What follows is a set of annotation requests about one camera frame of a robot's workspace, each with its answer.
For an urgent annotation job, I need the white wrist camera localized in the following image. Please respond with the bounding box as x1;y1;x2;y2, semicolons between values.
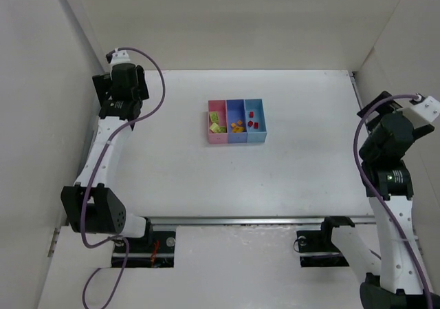
105;49;131;70
398;95;440;128

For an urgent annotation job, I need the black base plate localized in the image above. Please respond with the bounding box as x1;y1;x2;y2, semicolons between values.
126;231;176;268
294;230;349;268

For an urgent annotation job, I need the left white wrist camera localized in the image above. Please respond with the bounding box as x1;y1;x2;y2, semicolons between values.
105;49;131;70

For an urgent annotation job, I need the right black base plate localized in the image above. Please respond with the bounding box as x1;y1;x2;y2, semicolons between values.
294;230;349;268

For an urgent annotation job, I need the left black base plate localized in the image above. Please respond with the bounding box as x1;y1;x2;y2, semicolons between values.
126;231;176;268

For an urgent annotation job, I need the aluminium front rail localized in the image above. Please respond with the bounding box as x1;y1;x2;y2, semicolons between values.
147;214;379;226

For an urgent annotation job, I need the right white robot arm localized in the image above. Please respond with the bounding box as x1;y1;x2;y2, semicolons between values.
320;92;439;308

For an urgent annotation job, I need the green lego brick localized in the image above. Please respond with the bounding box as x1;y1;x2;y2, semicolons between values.
209;111;219;122
209;122;221;133

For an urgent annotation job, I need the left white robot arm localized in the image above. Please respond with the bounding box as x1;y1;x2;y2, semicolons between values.
60;63;149;238

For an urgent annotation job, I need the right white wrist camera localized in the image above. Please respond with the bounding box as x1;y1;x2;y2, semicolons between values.
398;95;440;128

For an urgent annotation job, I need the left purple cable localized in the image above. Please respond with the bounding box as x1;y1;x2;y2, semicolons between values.
80;46;166;309

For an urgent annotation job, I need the dark blue container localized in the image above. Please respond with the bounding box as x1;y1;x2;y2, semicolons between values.
226;99;248;144

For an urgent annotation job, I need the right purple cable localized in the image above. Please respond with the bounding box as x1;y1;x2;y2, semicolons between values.
353;94;435;309

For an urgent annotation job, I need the light blue container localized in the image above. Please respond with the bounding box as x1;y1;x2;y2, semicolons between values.
244;99;267;144

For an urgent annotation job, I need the pink container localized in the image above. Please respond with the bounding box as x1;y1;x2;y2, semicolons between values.
208;100;228;145

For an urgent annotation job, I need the purple cable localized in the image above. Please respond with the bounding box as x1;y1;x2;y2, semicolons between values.
80;46;166;309
353;94;435;309

